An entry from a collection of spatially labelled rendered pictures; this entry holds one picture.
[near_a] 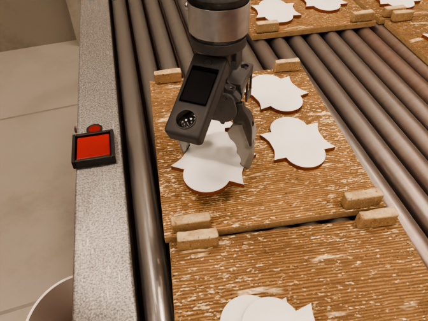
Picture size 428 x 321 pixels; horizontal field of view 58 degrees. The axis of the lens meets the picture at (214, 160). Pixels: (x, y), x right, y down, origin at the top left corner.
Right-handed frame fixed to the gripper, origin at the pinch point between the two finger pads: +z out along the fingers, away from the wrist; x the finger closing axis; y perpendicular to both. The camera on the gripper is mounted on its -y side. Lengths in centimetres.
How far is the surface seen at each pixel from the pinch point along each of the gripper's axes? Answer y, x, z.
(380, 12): 75, -22, 3
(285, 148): 11.0, -9.5, 3.9
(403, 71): 50, -30, 6
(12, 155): 62, 135, 93
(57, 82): 126, 153, 90
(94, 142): 2.3, 24.5, 5.1
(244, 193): -0.4, -5.4, 5.2
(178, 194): -4.4, 4.6, 5.1
